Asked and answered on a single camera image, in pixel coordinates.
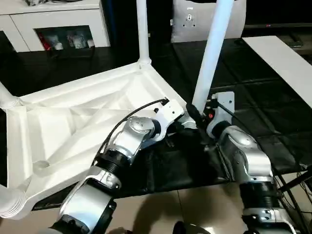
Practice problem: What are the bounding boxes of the white plastic table leg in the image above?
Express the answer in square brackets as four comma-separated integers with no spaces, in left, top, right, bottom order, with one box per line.
[135,0,152,69]
[0,183,28,220]
[0,81,20,111]
[191,0,236,116]

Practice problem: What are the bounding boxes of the white plastic table top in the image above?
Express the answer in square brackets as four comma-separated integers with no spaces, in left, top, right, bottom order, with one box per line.
[4,60,200,220]

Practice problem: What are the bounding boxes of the black mat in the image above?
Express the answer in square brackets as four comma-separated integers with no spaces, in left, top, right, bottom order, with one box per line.
[0,38,312,211]

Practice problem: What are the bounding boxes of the grey cushion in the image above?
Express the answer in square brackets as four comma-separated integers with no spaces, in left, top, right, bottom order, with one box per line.
[170,0,247,44]

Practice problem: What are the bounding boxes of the white board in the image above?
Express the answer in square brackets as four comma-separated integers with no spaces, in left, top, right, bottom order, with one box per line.
[241,36,312,110]

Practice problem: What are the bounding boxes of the black bar red light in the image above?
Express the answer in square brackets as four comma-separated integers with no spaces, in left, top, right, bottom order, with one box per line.
[244,23,312,29]

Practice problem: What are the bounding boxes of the dark blue cabinet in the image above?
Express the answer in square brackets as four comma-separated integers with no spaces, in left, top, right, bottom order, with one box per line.
[101,0,176,67]

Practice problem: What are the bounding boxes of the white cabinet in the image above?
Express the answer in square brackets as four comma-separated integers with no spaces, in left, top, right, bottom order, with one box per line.
[0,0,112,54]

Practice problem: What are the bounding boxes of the dark grey bag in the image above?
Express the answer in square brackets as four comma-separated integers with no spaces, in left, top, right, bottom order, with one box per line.
[23,0,98,5]

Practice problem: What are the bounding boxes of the loose floor cables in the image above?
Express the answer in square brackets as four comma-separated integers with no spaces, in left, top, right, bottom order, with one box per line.
[277,168,312,215]

